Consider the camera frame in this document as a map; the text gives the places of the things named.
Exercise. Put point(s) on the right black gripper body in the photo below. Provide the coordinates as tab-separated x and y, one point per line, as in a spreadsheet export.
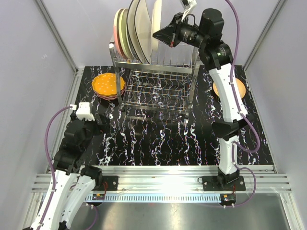
190	35

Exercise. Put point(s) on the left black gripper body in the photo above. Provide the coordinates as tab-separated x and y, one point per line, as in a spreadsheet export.
93	128

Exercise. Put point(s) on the cream round plate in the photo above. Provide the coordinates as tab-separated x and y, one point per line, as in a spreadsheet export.
156	23

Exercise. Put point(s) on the white square plate black rim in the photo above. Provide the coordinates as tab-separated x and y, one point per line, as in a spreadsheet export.
143	27

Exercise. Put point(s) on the orange polka dot plate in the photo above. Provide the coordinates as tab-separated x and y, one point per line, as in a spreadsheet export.
105	84

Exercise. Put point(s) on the tan round plate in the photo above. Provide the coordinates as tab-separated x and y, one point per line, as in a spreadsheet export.
241	87

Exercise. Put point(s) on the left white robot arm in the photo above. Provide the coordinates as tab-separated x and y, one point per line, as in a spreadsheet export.
71	181

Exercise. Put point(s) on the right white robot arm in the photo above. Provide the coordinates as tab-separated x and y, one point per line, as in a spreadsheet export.
218	60

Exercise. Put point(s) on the steel two-tier dish rack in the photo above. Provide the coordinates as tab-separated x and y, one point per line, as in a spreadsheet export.
166	85

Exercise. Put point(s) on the black marble pattern mat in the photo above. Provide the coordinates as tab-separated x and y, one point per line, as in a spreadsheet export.
153	138

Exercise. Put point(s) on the pale green round plate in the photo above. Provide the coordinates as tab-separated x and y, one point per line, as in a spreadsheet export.
123	34

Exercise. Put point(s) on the pink and cream plate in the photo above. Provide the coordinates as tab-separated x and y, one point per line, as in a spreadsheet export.
116	32

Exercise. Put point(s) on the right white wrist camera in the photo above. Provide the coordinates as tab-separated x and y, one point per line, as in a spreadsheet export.
188	6

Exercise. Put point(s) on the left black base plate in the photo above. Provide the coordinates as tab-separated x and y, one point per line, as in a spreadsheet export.
108	183

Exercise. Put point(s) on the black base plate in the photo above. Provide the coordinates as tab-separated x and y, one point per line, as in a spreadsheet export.
210	183
108	183

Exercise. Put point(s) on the slotted white cable duct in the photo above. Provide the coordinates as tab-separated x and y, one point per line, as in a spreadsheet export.
153	198

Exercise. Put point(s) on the right aluminium frame post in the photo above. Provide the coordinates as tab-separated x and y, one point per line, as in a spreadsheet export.
268	25

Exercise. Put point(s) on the aluminium frame post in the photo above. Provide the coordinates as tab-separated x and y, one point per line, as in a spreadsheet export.
268	25
56	35

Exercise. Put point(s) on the aluminium mounting rail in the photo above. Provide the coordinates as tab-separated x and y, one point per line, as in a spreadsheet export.
186	179

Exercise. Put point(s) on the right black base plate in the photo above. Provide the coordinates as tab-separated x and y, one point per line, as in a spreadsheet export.
210	183

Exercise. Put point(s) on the left aluminium frame post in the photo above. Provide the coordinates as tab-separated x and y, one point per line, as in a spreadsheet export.
56	35

